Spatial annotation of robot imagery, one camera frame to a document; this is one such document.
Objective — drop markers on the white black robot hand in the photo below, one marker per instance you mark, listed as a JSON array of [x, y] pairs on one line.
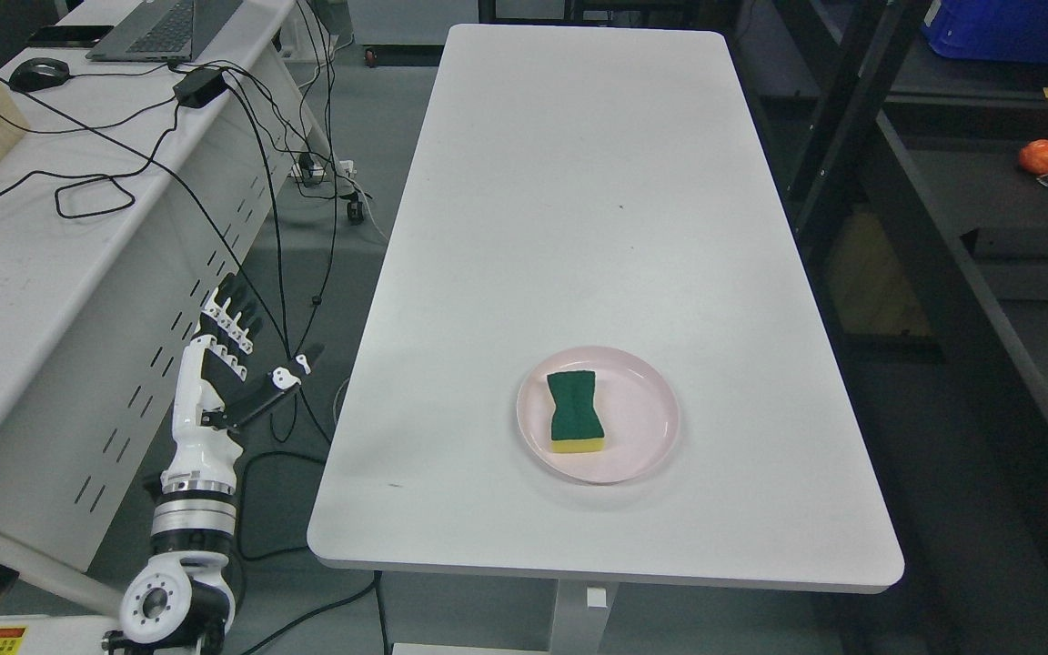
[[216, 397]]

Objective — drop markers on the green yellow sponge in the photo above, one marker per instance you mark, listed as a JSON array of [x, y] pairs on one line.
[[575, 425]]

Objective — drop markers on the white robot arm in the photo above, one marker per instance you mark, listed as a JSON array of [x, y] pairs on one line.
[[180, 602]]

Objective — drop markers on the dark metal shelf rack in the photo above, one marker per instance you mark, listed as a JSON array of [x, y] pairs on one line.
[[929, 249]]

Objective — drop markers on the white power strip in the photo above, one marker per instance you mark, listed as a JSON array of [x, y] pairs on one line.
[[312, 173]]

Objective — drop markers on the white perforated side desk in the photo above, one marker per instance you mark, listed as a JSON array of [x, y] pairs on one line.
[[118, 213]]

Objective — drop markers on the black power adapter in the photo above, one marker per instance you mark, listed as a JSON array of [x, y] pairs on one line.
[[199, 88]]

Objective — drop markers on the black computer mouse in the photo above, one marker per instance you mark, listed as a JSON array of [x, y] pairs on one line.
[[39, 73]]

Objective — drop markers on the grey laptop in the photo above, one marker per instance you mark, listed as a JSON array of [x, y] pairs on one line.
[[164, 31]]

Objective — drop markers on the black smartphone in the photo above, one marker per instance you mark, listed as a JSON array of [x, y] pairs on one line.
[[68, 36]]

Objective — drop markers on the white long table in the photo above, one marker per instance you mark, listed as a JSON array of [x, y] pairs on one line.
[[577, 186]]

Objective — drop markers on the pink round plate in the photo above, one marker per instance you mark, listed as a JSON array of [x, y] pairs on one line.
[[635, 404]]

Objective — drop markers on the blue plastic bin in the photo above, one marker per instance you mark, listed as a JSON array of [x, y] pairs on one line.
[[1004, 31]]

